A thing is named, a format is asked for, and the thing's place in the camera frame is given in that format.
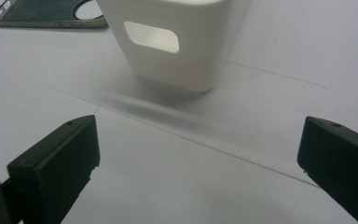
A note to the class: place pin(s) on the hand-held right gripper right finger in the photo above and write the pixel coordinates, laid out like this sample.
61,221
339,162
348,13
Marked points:
341,161

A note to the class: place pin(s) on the dark grey phone case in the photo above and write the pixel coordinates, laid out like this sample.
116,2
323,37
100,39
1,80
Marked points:
37,12

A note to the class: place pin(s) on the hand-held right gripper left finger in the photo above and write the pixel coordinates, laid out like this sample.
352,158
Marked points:
59,168

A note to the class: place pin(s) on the white plastic bin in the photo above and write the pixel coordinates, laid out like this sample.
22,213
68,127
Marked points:
167,71

